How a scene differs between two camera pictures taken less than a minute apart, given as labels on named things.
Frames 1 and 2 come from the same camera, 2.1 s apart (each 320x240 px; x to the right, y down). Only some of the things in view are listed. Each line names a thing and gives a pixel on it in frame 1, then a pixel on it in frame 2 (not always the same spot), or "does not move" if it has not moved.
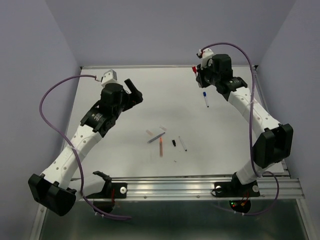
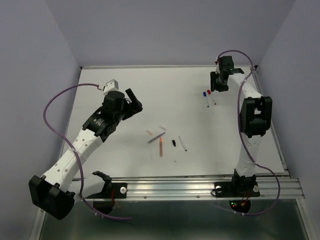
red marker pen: x=194 y=69 to x=209 y=92
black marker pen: x=185 y=148 does not move
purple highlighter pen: x=157 y=137 does not move
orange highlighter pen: x=161 y=147 does not move
